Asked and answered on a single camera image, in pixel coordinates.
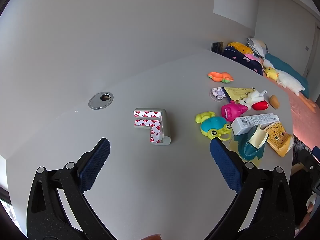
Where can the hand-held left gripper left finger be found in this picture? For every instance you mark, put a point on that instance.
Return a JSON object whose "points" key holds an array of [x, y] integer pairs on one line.
{"points": [[95, 165]]}

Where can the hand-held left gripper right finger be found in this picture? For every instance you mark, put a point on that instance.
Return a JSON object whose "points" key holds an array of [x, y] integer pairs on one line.
{"points": [[225, 165]]}

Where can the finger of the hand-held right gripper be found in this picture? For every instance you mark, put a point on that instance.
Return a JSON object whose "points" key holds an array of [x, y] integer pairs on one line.
{"points": [[316, 153]]}

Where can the teal tape holder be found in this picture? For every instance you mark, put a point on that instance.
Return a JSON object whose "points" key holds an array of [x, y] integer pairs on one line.
{"points": [[247, 150]]}

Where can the yellow snack bag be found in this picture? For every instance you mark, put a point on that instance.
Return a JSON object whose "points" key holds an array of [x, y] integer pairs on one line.
{"points": [[280, 137]]}

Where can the long white box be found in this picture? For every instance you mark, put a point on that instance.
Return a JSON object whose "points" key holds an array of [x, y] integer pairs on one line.
{"points": [[250, 122]]}

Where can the pink monster toy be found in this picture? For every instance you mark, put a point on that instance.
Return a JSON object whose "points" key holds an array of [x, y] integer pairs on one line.
{"points": [[231, 111]]}

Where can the brown potato toy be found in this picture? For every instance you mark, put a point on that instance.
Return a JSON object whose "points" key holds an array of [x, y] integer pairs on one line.
{"points": [[275, 101]]}

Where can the red plush heart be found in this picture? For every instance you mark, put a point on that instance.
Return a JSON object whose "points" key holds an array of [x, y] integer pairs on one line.
{"points": [[260, 105]]}

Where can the grey foam corner guard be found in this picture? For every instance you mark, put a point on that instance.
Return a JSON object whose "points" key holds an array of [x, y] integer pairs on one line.
{"points": [[166, 125]]}

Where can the white plush glove toy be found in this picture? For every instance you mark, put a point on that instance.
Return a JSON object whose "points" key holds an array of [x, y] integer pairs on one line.
{"points": [[252, 98]]}

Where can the long yellow packet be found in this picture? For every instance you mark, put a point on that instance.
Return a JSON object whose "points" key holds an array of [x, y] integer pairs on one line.
{"points": [[237, 93]]}

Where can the orange carrot toy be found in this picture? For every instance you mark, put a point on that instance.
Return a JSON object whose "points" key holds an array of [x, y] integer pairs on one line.
{"points": [[217, 77]]}

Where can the person's right hand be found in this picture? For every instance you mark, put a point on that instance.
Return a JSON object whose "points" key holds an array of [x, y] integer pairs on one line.
{"points": [[308, 217]]}

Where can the person's left hand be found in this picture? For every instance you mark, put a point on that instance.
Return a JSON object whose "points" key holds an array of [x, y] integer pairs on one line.
{"points": [[152, 237]]}

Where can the bed with pink sheet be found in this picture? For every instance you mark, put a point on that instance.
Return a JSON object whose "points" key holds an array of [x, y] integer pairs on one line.
{"points": [[302, 120]]}

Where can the white goose plush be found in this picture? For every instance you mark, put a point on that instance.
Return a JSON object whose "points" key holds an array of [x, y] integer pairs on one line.
{"points": [[290, 80]]}

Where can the yellow duck plush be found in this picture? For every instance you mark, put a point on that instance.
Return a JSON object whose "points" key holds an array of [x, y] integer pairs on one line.
{"points": [[270, 73]]}

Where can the teal quilt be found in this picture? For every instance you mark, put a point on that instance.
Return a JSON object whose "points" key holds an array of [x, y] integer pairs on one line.
{"points": [[285, 66]]}

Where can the navy printed blanket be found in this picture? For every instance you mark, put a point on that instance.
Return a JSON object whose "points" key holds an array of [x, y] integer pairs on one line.
{"points": [[240, 58]]}

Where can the pink blanket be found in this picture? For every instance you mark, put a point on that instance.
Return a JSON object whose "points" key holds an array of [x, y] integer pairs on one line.
{"points": [[251, 56]]}

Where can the yellow star pillow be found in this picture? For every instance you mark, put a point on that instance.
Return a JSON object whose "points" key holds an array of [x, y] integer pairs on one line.
{"points": [[240, 47]]}

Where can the checkered pillow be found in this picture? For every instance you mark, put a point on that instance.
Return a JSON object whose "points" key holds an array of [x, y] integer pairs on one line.
{"points": [[257, 45]]}

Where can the black wall socket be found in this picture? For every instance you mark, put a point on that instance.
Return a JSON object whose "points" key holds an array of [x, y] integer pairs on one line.
{"points": [[215, 47]]}

